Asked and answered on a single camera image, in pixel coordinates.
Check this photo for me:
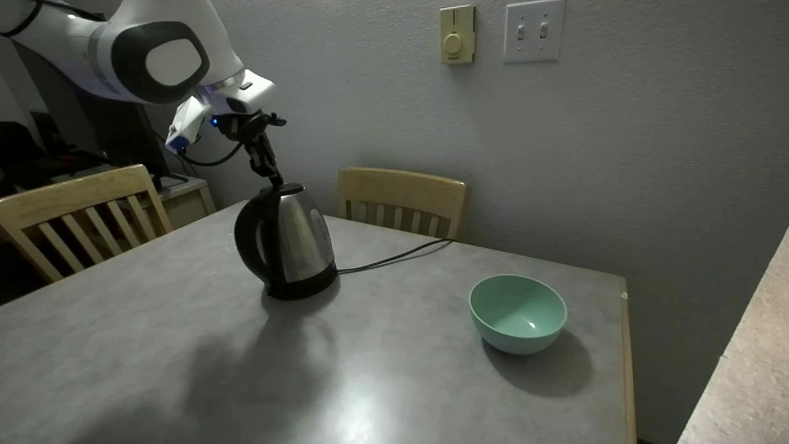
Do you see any white double light switch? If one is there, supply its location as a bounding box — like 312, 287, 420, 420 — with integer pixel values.
503, 0, 566, 64

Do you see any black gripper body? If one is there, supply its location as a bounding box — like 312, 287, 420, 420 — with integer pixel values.
214, 112, 283, 141

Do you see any stainless steel electric kettle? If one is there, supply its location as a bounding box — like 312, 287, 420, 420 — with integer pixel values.
234, 182, 339, 301

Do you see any wooden chair by wall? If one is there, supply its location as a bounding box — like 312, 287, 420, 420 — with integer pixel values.
339, 167, 469, 239

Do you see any wooden chair at left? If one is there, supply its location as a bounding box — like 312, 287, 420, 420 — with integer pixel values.
0, 164, 174, 282

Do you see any teal green bowl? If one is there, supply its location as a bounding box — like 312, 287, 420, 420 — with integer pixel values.
469, 277, 569, 356

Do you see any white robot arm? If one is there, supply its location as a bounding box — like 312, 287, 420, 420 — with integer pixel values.
0, 0, 283, 186

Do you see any black kettle power cord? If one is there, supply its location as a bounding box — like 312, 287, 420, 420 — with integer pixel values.
336, 236, 453, 277

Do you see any yellowed dial wall thermostat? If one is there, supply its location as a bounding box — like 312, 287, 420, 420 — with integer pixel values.
440, 6, 477, 64

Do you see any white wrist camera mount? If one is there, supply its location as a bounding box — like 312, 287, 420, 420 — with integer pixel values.
165, 70, 275, 156

